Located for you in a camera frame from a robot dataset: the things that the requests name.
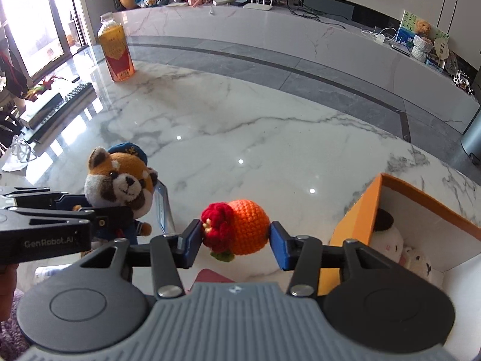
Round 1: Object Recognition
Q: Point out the white plush with black ear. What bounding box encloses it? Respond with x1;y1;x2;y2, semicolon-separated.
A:
370;208;406;262

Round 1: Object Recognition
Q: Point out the grey trash can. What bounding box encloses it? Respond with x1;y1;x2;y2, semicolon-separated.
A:
460;107;481;166

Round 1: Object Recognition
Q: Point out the red card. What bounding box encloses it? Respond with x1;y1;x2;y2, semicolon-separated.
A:
193;268;235;283

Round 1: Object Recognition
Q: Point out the orange drink bottle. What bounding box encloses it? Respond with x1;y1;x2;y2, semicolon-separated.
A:
98;12;136;82

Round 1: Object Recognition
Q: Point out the black and white cow figurine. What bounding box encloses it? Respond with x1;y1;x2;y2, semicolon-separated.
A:
452;71;475;93

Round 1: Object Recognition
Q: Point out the red artificial plant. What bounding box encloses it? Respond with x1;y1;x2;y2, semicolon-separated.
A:
26;75;68;100

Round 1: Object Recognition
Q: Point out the white woven pot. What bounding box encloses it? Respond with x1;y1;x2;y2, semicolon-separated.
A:
411;35;434;63

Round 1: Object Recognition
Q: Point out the person's left forearm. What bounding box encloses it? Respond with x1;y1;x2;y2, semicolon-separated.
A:
0;263;19;324

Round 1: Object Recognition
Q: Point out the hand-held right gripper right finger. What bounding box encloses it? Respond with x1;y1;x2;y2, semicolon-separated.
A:
270;221;400;298

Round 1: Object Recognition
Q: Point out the red panda plush toy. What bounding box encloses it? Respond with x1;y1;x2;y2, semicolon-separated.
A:
73;141;160;247

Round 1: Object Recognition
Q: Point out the white tissue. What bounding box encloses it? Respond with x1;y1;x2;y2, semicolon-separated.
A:
2;158;29;171

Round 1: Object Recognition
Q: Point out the white lotion tube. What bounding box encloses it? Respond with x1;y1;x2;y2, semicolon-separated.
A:
153;180;176;234

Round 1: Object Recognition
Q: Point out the orange cardboard box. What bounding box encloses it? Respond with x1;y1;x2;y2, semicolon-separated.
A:
327;173;481;361

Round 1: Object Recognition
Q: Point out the crochet orange with red flower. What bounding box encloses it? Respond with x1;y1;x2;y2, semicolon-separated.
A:
200;199;270;263

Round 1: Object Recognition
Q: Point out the dark red jacket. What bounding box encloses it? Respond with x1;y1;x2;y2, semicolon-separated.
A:
0;26;31;98

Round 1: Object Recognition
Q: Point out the small white plush toy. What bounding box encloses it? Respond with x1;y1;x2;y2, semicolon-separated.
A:
400;246;444;282

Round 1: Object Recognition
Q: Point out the green and blue picture card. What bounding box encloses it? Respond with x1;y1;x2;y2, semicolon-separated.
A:
397;9;449;51

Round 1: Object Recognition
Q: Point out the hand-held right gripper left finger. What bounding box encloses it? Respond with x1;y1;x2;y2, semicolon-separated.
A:
80;219;204;298

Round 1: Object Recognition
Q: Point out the silver flat box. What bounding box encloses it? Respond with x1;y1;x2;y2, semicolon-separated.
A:
19;94;64;128

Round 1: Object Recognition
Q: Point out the brown teddy bear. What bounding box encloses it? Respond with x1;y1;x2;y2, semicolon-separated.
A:
413;19;433;38

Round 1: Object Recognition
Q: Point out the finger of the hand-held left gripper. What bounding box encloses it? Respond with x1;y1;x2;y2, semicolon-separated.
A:
0;187;87;211
15;207;136;242

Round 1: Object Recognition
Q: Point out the black keyboard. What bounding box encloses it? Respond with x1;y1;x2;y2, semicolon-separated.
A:
23;82;94;143

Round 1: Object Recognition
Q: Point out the beige paper fan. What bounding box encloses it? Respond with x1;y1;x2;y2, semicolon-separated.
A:
434;38;452;68

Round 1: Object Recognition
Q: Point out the clear drinking glass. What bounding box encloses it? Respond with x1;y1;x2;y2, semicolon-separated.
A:
11;136;34;163

